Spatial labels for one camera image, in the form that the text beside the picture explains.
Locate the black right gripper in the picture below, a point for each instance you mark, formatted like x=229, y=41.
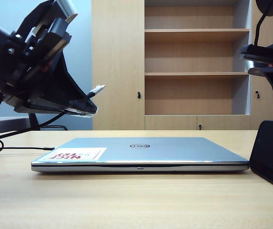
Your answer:
x=265, y=52

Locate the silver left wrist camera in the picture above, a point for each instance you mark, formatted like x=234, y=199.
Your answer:
x=66, y=9

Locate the grey background desk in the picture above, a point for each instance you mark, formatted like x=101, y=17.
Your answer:
x=5, y=125

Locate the white red laptop sticker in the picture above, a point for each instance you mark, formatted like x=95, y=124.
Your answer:
x=88, y=153

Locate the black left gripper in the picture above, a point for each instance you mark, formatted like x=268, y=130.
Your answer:
x=43, y=47

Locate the silver Dell laptop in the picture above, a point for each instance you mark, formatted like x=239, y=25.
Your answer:
x=162, y=152

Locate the black smartphone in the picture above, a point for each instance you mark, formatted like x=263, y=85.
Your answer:
x=269, y=155

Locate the black cabinet door key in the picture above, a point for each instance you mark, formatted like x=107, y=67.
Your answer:
x=257, y=94
x=139, y=95
x=200, y=126

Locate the black office chair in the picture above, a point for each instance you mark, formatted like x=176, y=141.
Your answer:
x=33, y=121

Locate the light wooden shelf cabinet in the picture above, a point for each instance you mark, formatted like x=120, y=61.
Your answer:
x=117, y=47

